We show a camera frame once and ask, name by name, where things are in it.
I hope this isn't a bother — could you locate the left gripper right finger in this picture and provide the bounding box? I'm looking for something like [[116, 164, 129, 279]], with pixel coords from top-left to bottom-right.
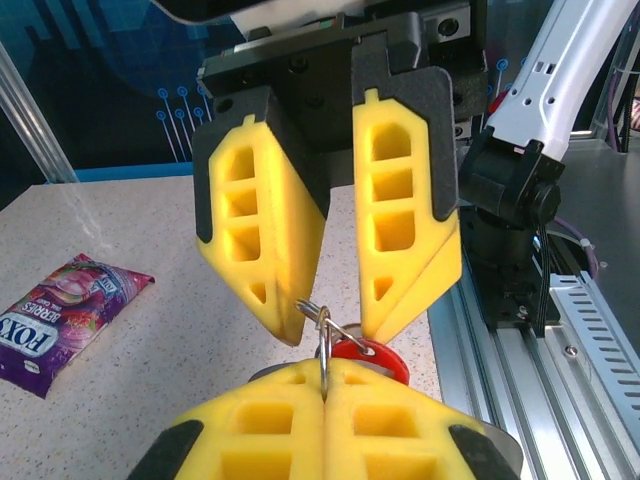
[[322, 357, 522, 480]]

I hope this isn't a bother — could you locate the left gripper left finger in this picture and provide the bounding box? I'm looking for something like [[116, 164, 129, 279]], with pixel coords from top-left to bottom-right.
[[127, 357, 326, 480]]

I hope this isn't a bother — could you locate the red key tag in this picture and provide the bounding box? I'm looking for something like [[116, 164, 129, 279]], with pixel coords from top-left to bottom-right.
[[327, 319, 411, 386]]

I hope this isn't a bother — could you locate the purple candy bag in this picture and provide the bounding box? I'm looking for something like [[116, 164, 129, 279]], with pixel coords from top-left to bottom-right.
[[0, 252, 156, 400]]

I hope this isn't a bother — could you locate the aluminium mounting rail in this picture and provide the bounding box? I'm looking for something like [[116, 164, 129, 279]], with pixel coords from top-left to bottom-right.
[[429, 279, 640, 480]]

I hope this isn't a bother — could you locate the white slotted cable duct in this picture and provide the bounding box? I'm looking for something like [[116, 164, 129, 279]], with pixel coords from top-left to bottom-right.
[[547, 272, 640, 401]]

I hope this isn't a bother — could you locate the aluminium frame post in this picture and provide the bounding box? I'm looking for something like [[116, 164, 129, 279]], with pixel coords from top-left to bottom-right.
[[0, 39, 79, 184]]

